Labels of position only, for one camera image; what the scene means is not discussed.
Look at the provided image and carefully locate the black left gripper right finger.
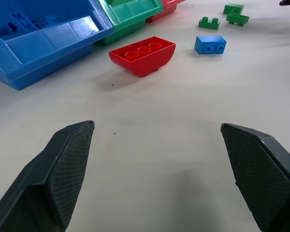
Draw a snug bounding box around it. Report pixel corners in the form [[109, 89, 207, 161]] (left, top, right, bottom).
[[220, 123, 290, 232]]

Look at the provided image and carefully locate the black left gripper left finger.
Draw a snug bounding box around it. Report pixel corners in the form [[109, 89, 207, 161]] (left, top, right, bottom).
[[0, 120, 96, 232]]

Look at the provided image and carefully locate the blue two-stud building brick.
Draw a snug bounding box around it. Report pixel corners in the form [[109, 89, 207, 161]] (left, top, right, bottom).
[[194, 35, 227, 55]]

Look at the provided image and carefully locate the green plastic storage bin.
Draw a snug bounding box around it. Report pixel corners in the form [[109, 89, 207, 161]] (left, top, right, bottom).
[[94, 0, 164, 46]]

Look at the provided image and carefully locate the blue plastic storage bin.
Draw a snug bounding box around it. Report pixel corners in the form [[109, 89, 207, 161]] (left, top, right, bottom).
[[0, 0, 115, 91]]

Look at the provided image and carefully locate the green two-stud building brick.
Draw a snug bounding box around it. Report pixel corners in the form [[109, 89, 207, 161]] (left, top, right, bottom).
[[223, 4, 245, 15], [226, 13, 250, 27], [198, 16, 221, 30]]

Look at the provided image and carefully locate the red plastic storage bin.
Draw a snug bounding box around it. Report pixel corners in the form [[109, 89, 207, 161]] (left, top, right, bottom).
[[145, 0, 187, 24]]

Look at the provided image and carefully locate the red curved building brick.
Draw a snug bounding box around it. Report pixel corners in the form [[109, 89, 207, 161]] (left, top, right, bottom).
[[108, 36, 177, 78]]

